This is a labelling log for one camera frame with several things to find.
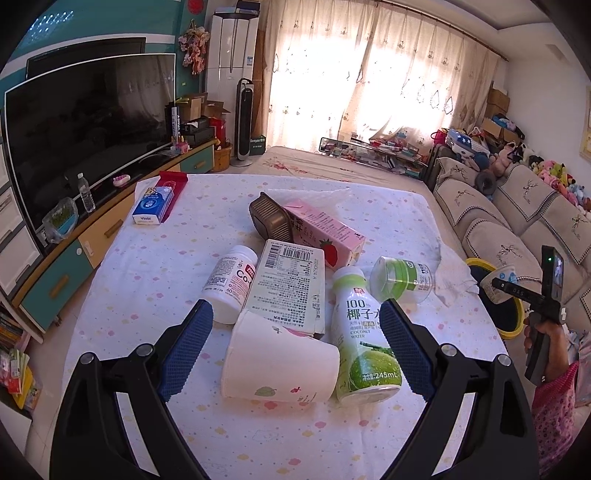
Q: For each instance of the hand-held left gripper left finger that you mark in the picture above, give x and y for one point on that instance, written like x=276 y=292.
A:
x=184 y=350

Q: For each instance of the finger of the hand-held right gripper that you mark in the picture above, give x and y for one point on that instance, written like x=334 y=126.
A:
x=513 y=290

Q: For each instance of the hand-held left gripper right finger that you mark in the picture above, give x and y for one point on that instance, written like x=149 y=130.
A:
x=406 y=350

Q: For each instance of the small white paper cup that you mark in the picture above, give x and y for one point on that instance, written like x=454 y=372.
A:
x=505 y=272

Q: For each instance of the yellow rimmed trash bin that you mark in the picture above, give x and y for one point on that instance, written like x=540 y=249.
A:
x=508 y=318

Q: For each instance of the green coconut water bottle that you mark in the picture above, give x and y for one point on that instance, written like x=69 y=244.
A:
x=360 y=323

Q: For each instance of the green white plastic cup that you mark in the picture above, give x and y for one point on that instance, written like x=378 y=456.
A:
x=397 y=277

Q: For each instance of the white bottle pink label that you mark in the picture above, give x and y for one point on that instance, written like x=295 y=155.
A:
x=231 y=281

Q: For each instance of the large white paper cup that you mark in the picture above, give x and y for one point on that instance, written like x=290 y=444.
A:
x=277 y=360

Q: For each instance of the pink strawberry milk carton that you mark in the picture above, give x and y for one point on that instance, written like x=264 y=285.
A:
x=323 y=230

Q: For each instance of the person's right forearm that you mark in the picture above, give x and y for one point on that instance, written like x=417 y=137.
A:
x=561 y=415

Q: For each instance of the person's right hand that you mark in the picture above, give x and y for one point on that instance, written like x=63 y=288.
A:
x=556 y=344

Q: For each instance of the beige sofa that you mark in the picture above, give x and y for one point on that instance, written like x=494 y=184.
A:
x=489 y=230

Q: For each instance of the pile of plush toys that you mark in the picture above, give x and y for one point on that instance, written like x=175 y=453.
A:
x=563 y=180

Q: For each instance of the grey neck pillow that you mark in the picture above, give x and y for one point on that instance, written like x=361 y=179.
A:
x=485 y=184

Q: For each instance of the white barcode carton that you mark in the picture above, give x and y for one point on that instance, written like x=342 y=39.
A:
x=286 y=286

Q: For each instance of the teal wooden TV cabinet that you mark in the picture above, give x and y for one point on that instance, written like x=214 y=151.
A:
x=60 y=277

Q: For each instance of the blue tissue pack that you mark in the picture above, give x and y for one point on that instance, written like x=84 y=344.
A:
x=152 y=205

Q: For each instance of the blue star bag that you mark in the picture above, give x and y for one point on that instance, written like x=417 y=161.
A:
x=461 y=141

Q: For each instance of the brown plastic tray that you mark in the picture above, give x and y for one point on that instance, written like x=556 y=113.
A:
x=272 y=219

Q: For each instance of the red box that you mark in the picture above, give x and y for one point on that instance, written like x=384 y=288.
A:
x=178 y=180

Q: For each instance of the pile of books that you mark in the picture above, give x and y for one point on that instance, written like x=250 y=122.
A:
x=14 y=369

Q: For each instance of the stack of cardboard boxes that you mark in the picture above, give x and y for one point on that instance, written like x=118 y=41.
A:
x=498 y=110

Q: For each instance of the clear water bottle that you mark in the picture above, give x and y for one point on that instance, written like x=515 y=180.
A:
x=86 y=196

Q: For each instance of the wooden bucket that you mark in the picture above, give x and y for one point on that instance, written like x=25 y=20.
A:
x=223 y=159

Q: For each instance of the floral bed sheet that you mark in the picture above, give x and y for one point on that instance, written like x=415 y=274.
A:
x=314 y=166

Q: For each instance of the green box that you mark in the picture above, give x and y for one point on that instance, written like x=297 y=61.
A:
x=257 y=144

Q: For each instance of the black box stack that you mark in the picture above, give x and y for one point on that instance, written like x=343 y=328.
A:
x=198 y=131

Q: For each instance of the black tower fan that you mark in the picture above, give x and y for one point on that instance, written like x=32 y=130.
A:
x=243 y=124

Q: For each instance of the open cardboard boxes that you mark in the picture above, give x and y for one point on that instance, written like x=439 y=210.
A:
x=198 y=106

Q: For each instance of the large curved television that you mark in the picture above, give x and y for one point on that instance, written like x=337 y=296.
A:
x=83 y=124

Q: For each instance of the beige sheer curtains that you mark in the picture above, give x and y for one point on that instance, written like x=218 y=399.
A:
x=369 y=69

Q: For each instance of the white standing air conditioner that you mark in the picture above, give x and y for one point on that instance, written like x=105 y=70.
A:
x=231 y=50

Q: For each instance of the artificial flower bunch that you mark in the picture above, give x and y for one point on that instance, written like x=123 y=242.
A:
x=194 y=46

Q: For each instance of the flat black television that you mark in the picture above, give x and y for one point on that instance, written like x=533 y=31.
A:
x=83 y=53

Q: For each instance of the framed wall picture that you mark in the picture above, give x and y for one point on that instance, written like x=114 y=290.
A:
x=586 y=124

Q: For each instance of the red round wall decoration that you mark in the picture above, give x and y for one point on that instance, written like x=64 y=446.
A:
x=195 y=5

